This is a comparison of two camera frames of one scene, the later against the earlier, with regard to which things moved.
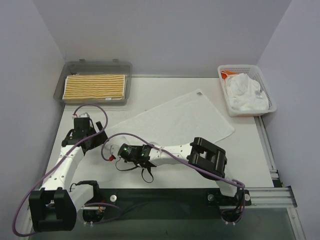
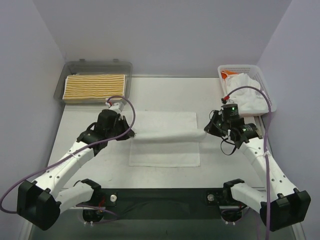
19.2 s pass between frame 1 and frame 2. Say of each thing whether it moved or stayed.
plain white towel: moved
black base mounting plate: stayed
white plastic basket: stayed
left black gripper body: moved
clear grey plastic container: stayed
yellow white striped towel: stayed
